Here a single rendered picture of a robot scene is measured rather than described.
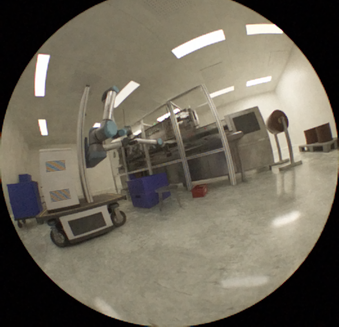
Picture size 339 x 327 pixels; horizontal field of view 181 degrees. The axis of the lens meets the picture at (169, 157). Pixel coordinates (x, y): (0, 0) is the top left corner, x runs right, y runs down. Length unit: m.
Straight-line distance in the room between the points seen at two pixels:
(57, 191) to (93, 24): 2.26
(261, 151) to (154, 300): 2.12
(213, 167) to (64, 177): 2.12
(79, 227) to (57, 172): 0.48
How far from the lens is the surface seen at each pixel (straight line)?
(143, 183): 1.45
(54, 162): 1.08
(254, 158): 2.02
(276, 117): 2.17
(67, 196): 1.06
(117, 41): 2.34
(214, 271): 0.59
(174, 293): 0.56
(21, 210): 2.26
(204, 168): 2.08
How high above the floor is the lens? 0.51
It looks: 5 degrees up
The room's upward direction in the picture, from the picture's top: 13 degrees counter-clockwise
